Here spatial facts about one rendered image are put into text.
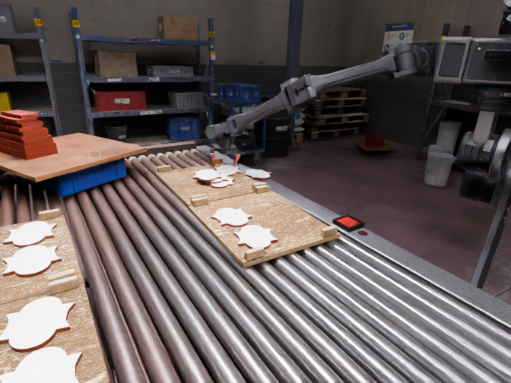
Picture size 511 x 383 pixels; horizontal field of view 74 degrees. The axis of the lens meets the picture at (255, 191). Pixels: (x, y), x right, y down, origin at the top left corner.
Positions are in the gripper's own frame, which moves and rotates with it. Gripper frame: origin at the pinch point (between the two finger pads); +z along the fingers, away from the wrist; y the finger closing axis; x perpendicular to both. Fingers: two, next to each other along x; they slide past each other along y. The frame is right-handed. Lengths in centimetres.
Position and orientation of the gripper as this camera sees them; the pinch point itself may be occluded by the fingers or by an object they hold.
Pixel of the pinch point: (224, 165)
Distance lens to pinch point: 163.5
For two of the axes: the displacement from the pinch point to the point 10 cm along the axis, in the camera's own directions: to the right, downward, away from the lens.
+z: -0.6, 9.2, 3.9
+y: 9.8, -0.2, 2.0
